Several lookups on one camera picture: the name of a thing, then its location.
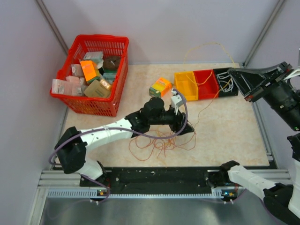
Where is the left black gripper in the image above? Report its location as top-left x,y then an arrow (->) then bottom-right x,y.
149,105 -> 194,136

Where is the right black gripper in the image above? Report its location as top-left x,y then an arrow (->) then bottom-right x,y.
225,60 -> 300,129

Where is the white thin cable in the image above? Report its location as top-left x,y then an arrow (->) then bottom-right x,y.
216,72 -> 234,92

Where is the yellow thin cable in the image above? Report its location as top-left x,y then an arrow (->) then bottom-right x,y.
182,42 -> 236,134

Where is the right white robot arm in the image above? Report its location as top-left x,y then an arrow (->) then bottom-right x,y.
218,61 -> 300,225

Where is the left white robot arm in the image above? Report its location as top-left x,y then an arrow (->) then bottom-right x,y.
55,97 -> 194,186

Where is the black plastic bin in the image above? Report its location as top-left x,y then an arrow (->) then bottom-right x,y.
213,67 -> 239,98

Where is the red plastic bin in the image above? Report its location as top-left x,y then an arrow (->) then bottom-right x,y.
194,69 -> 219,100

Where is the yellow plastic bin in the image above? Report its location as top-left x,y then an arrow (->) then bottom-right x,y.
174,71 -> 198,101

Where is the orange green sponge pack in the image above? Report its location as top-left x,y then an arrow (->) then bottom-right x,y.
149,77 -> 173,98

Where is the brown cardboard box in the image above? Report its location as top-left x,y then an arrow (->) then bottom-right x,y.
84,80 -> 111,98

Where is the brown round tape roll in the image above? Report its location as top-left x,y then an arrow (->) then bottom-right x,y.
103,56 -> 121,71

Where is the red plastic shopping basket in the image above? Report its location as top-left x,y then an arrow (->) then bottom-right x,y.
49,34 -> 129,117

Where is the orange box in basket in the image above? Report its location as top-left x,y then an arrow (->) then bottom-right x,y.
80,60 -> 100,83

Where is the teal white box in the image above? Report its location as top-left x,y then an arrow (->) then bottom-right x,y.
83,51 -> 103,63

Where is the pink clear box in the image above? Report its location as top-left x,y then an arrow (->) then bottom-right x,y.
52,79 -> 82,96

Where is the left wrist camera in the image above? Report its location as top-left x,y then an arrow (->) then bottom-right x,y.
171,89 -> 185,115

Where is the grey cable duct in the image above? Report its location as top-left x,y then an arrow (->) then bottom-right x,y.
47,188 -> 236,199

